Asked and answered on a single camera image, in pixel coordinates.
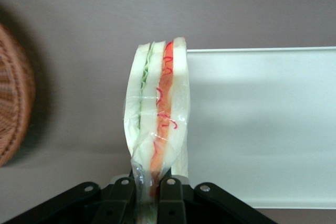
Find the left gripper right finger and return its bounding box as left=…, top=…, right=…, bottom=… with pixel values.
left=157, top=177, right=194, bottom=224

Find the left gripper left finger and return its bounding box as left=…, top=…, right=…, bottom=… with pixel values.
left=101, top=176, right=137, bottom=224

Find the triangle sandwich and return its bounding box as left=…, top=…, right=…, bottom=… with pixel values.
left=122, top=37, right=191, bottom=224

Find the cream plastic tray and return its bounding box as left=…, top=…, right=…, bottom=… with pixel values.
left=183, top=47, right=336, bottom=210

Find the brown wicker basket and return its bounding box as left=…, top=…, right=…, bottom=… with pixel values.
left=0, top=22, right=36, bottom=167

